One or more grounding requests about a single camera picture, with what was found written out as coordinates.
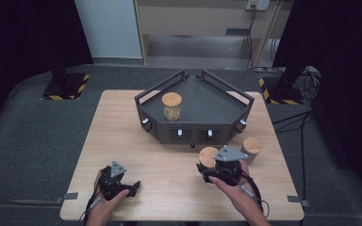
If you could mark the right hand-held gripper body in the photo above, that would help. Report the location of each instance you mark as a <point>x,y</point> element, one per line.
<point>229,171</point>

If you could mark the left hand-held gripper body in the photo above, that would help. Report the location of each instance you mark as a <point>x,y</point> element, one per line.
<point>111,182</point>

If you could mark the glass jar of green grains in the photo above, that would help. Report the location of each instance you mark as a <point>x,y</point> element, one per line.
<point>206,155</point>

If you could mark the glass jar of brown grains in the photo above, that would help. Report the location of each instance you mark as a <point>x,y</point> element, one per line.
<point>253,146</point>

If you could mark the black metal corner rack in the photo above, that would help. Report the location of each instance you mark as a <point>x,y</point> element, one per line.
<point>207,106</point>

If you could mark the glass jar of pale nuts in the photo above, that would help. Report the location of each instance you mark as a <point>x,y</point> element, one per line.
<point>172,105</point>

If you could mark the person's left hand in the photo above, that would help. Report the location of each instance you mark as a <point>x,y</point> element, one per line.
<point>102,205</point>

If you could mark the person's right hand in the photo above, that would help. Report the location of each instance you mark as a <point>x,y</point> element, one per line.
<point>243,196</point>

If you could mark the grey tape strip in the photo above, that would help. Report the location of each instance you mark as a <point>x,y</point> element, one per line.
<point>66,197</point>
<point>297,200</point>

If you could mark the black curtain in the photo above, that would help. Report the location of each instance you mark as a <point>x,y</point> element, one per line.
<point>348,62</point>
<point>19,37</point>

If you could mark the black base plate, hazard tape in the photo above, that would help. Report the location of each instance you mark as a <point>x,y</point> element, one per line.
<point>290,97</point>
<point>72,89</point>

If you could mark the black stand post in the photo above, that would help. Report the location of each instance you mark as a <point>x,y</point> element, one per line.
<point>59,73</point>
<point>290,77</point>

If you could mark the white wall socket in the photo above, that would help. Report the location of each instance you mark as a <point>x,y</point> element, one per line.
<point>257,4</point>

